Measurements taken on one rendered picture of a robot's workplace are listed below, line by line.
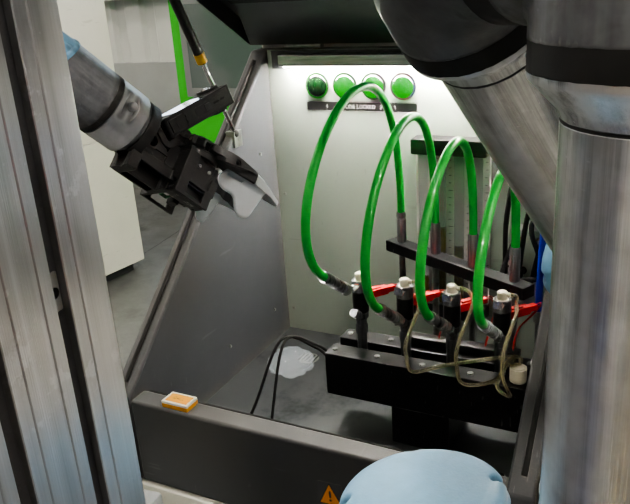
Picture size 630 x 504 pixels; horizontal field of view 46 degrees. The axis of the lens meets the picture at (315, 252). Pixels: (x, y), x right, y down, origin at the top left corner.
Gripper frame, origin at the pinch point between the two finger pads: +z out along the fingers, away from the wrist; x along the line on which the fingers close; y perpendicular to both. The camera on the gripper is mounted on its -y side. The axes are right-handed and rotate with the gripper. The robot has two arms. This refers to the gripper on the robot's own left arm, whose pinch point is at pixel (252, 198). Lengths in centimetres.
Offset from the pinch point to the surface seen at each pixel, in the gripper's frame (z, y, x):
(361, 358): 38.0, 8.5, -5.9
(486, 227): 21.1, -5.5, 23.0
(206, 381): 36, 16, -40
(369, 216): 14.1, -4.4, 8.5
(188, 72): 123, -175, -248
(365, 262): 16.9, 1.4, 7.6
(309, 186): 7.1, -5.8, 2.2
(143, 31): 157, -274, -393
